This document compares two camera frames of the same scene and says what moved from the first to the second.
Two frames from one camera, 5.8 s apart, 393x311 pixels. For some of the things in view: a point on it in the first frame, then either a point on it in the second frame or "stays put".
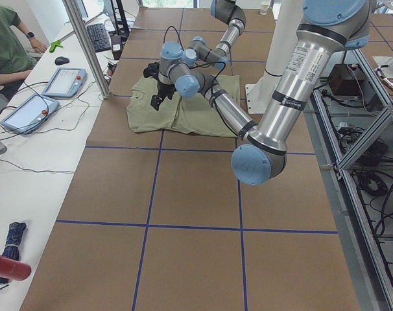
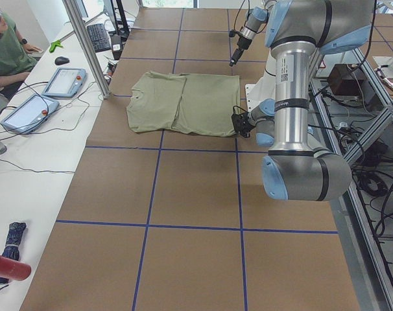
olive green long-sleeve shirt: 194,115 stays put
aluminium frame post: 70,6 stays put
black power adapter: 117,46 stays put
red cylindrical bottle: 2,266 stays put
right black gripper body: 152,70 -> 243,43
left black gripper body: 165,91 -> 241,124
